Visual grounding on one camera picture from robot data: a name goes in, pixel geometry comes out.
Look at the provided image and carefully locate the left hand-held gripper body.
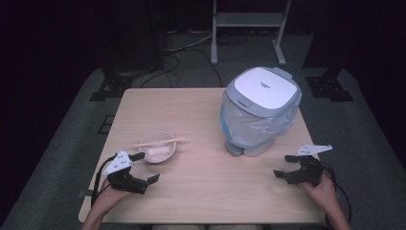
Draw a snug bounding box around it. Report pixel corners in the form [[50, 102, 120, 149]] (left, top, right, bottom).
[[103, 149, 149, 196]]

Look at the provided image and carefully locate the black metal stand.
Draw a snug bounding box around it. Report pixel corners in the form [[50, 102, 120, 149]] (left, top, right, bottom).
[[304, 66, 354, 103], [89, 65, 137, 103]]

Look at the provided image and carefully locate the dark floor outlet plate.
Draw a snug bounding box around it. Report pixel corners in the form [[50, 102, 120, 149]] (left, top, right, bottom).
[[97, 114, 116, 135]]

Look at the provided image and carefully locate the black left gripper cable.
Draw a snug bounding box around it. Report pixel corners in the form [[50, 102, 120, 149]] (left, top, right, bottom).
[[90, 154, 118, 209]]

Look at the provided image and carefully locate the person's left hand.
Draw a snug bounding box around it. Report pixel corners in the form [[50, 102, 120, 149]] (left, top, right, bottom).
[[93, 180, 135, 214]]

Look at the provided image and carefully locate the person's right hand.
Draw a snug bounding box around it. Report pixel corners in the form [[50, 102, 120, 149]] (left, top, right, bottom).
[[301, 174, 338, 212]]

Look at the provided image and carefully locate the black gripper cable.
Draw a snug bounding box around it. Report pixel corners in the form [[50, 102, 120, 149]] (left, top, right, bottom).
[[90, 154, 118, 209], [320, 161, 352, 224]]

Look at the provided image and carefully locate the wooden chopstick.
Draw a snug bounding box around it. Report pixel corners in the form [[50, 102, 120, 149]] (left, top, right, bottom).
[[129, 137, 186, 149], [129, 139, 186, 150]]

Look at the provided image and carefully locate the white floor cable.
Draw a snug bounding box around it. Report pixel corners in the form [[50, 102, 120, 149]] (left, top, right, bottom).
[[166, 29, 214, 54]]

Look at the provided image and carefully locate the translucent plastic trash bag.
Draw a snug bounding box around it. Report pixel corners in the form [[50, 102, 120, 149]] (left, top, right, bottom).
[[219, 90, 303, 150]]

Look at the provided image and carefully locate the black floor cable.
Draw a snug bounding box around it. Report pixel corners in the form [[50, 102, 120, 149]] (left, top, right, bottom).
[[139, 47, 223, 89]]

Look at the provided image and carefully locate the pale plastic bowl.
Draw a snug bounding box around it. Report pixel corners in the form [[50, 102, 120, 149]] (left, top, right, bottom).
[[138, 129, 177, 165]]

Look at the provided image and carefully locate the grey and white trash can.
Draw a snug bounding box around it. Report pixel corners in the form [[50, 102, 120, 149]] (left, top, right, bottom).
[[219, 66, 303, 157]]

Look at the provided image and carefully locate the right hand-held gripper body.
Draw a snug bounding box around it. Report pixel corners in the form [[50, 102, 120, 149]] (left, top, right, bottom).
[[286, 145, 333, 188]]

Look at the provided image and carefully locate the white tissue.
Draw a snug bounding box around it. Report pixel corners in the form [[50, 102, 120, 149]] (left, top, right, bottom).
[[144, 144, 174, 161]]

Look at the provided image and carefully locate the white metal stand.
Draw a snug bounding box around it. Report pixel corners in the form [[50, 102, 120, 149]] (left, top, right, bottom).
[[210, 0, 292, 66]]

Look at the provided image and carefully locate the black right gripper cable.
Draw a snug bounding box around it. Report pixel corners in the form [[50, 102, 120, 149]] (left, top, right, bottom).
[[320, 161, 352, 224]]

